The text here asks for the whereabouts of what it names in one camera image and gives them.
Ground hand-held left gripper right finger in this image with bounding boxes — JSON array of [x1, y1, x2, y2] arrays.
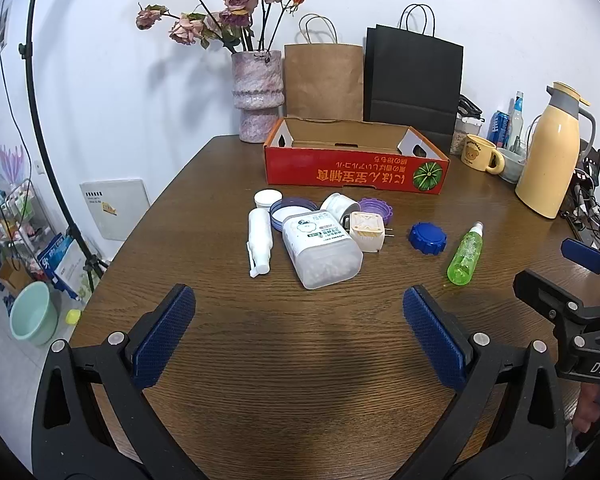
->
[[402, 285, 567, 480]]

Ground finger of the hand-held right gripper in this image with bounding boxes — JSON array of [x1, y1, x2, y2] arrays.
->
[[512, 270, 588, 333], [561, 238, 600, 291]]

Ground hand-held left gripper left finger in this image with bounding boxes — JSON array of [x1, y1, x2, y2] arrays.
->
[[31, 283, 206, 480]]

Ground green spray bottle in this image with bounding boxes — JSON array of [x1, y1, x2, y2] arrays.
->
[[446, 221, 485, 287]]

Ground blue plastic cap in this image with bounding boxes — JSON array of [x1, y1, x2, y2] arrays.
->
[[408, 221, 448, 255]]

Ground white spray bottle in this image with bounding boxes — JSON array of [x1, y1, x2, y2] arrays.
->
[[246, 207, 275, 279]]

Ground clear cotton swab box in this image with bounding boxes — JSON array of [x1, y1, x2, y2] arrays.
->
[[281, 211, 364, 291]]

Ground purple plastic cap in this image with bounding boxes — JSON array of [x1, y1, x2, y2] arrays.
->
[[358, 197, 395, 225]]

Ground clear jar with purple rim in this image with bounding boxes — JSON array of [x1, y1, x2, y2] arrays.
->
[[269, 197, 321, 232]]

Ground red cardboard box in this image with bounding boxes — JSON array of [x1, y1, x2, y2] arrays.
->
[[264, 117, 451, 196]]

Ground person's right hand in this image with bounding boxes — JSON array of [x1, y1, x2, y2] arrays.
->
[[572, 385, 600, 433]]

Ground yellow thermos jug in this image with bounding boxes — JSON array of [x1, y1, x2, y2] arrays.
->
[[515, 81, 597, 219]]

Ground white ceramic cup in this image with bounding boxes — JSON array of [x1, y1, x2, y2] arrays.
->
[[496, 147, 527, 184]]

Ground blue and white box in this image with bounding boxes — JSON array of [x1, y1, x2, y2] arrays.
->
[[36, 232, 96, 301]]

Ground beige power adapter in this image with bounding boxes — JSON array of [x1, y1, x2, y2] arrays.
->
[[341, 211, 395, 254]]

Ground white flat panel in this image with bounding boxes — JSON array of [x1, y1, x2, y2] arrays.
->
[[79, 178, 151, 242]]

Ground green plastic basin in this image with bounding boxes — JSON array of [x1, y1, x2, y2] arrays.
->
[[9, 281, 59, 347]]

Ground yellow bear mug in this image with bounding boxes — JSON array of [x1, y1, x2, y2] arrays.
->
[[461, 134, 506, 174]]

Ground clear bottle with blue cap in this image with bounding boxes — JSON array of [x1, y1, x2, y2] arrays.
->
[[509, 91, 525, 151]]

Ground blue drink carton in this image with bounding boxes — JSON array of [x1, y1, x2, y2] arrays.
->
[[487, 111, 511, 148]]

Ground small cardboard box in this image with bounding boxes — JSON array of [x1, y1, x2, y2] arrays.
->
[[0, 260, 33, 296]]

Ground clear canister with black clip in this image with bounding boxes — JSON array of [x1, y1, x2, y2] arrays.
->
[[451, 94, 483, 148]]

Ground black paper bag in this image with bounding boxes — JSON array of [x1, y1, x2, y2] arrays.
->
[[363, 4, 465, 137]]

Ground pink marbled vase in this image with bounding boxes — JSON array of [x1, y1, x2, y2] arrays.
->
[[231, 50, 284, 144]]

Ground brown paper bag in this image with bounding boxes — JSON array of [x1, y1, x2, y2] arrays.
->
[[283, 14, 365, 122]]

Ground black light stand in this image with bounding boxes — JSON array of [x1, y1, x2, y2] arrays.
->
[[19, 0, 111, 293]]

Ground black device with cables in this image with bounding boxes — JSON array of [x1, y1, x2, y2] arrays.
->
[[560, 139, 600, 233]]

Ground wire storage rack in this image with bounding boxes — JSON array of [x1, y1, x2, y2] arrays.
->
[[0, 177, 51, 281]]

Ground purple flower wall sticker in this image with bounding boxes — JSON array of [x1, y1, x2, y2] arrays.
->
[[0, 134, 28, 186]]

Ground wall photo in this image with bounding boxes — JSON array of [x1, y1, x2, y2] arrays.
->
[[0, 2, 12, 63]]

